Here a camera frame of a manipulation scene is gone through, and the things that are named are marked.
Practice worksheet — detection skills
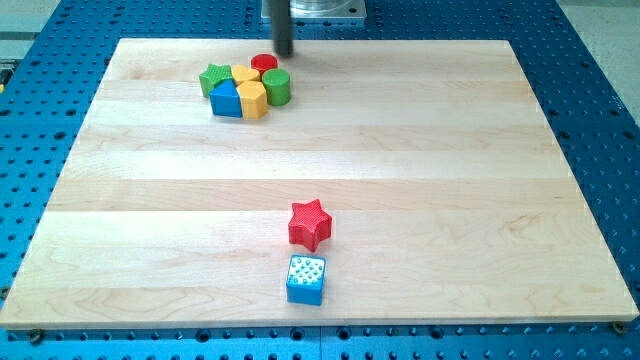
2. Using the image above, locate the red cylinder block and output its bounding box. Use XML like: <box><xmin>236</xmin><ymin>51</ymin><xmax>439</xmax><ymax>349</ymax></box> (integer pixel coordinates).
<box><xmin>250</xmin><ymin>53</ymin><xmax>278</xmax><ymax>75</ymax></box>

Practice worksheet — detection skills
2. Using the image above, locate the green star block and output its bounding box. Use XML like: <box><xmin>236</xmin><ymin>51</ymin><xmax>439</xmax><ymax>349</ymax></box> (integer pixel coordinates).
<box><xmin>199</xmin><ymin>64</ymin><xmax>232</xmax><ymax>97</ymax></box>

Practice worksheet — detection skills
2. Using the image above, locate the yellow hexagon block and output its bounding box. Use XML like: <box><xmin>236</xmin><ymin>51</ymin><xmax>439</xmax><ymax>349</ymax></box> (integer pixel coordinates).
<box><xmin>236</xmin><ymin>81</ymin><xmax>269</xmax><ymax>120</ymax></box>

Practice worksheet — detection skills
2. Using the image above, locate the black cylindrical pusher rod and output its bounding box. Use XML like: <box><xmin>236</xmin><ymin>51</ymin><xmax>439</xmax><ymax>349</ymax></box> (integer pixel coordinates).
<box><xmin>270</xmin><ymin>0</ymin><xmax>293</xmax><ymax>57</ymax></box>

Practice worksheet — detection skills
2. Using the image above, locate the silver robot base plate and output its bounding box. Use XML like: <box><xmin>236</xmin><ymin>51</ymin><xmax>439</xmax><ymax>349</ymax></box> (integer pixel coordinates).
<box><xmin>290</xmin><ymin>0</ymin><xmax>367</xmax><ymax>22</ymax></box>

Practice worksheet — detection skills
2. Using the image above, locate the yellow heart block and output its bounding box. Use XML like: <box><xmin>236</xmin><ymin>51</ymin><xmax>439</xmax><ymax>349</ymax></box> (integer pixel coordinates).
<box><xmin>231</xmin><ymin>65</ymin><xmax>261</xmax><ymax>86</ymax></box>

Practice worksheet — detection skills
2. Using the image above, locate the blue perforated table plate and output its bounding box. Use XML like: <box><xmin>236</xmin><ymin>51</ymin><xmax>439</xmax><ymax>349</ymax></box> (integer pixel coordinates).
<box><xmin>1</xmin><ymin>1</ymin><xmax>639</xmax><ymax>359</ymax></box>

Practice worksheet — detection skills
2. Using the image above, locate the light wooden board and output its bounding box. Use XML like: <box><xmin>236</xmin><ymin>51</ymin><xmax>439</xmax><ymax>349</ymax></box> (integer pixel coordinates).
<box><xmin>1</xmin><ymin>38</ymin><xmax>638</xmax><ymax>329</ymax></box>

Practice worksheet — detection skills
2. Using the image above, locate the blue triangle block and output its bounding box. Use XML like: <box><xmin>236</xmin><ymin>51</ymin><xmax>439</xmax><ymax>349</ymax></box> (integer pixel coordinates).
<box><xmin>209</xmin><ymin>80</ymin><xmax>242</xmax><ymax>118</ymax></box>

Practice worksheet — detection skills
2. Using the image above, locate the green cylinder block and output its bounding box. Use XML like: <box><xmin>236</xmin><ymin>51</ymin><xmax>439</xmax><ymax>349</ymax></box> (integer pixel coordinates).
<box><xmin>262</xmin><ymin>68</ymin><xmax>291</xmax><ymax>106</ymax></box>

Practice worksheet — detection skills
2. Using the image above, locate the blue cube block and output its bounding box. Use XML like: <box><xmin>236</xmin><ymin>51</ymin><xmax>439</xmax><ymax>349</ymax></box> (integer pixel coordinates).
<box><xmin>286</xmin><ymin>254</ymin><xmax>326</xmax><ymax>306</ymax></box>

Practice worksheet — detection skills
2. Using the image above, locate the red star block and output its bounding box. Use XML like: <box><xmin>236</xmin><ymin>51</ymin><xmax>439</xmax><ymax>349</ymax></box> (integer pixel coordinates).
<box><xmin>288</xmin><ymin>199</ymin><xmax>332</xmax><ymax>252</ymax></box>

